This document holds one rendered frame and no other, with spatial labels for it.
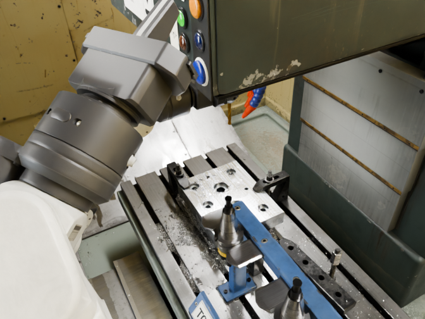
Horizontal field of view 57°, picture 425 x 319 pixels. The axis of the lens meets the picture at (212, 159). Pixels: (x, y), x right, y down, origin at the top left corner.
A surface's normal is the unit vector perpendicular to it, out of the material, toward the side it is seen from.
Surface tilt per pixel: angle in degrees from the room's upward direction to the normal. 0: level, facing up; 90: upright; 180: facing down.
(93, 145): 56
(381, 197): 90
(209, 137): 24
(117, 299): 8
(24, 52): 90
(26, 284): 41
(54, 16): 90
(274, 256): 0
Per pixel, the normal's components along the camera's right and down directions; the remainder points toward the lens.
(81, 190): 0.16, 0.69
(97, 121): 0.33, -0.11
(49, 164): 0.03, -0.25
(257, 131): -0.04, -0.78
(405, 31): 0.48, 0.54
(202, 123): 0.15, -0.49
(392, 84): -0.88, 0.32
